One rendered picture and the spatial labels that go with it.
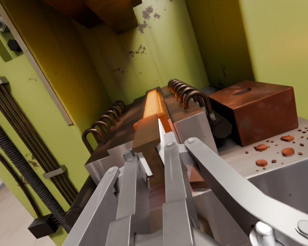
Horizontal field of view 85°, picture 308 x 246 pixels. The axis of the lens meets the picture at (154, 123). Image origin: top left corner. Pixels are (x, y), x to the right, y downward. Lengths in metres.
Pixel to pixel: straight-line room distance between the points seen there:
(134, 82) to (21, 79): 0.40
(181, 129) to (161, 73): 0.48
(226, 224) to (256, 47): 0.33
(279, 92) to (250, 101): 0.04
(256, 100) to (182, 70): 0.48
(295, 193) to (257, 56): 0.26
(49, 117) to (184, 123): 0.31
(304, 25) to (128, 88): 0.55
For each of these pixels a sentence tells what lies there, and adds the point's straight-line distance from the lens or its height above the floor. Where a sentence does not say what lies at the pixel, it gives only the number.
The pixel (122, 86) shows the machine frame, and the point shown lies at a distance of 0.72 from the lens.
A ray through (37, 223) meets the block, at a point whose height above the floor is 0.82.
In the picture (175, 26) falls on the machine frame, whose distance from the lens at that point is 0.73.
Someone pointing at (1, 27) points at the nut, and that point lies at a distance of 0.49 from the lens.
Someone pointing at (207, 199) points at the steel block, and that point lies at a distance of 0.24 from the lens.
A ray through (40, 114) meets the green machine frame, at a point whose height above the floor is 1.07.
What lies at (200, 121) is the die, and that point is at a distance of 0.25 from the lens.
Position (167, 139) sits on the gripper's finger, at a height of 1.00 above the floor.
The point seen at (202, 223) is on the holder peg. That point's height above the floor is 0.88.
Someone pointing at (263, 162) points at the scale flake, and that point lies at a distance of 0.25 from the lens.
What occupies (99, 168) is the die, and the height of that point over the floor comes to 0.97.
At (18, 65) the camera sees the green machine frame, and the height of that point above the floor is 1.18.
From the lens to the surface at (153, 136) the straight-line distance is 0.15.
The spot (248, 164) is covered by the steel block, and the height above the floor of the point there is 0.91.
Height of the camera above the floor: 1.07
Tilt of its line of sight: 17 degrees down
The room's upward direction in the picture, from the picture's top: 23 degrees counter-clockwise
